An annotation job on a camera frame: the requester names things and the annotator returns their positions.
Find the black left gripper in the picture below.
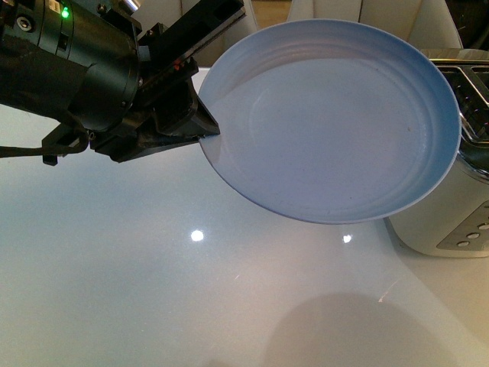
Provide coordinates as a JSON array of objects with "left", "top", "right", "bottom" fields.
[{"left": 41, "top": 1, "right": 219, "bottom": 163}]

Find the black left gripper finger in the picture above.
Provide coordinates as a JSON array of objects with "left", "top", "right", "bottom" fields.
[{"left": 147, "top": 1, "right": 245, "bottom": 84}]

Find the light blue round plate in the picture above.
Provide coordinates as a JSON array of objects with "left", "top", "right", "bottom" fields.
[{"left": 199, "top": 19, "right": 461, "bottom": 224}]

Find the beige chair on left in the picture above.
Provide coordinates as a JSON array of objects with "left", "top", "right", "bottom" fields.
[{"left": 193, "top": 0, "right": 259, "bottom": 67}]

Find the beige chair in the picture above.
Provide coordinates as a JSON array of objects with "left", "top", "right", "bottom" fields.
[
  {"left": 287, "top": 0, "right": 463, "bottom": 49},
  {"left": 193, "top": 0, "right": 259, "bottom": 67}
]

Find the beige chair on right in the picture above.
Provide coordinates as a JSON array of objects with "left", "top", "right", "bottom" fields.
[{"left": 287, "top": 0, "right": 463, "bottom": 49}]

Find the white chrome two-slot toaster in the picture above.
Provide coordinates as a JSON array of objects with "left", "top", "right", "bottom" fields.
[{"left": 387, "top": 48, "right": 488, "bottom": 258}]

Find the black cable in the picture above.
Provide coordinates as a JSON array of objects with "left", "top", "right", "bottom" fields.
[{"left": 0, "top": 145, "right": 83, "bottom": 160}]

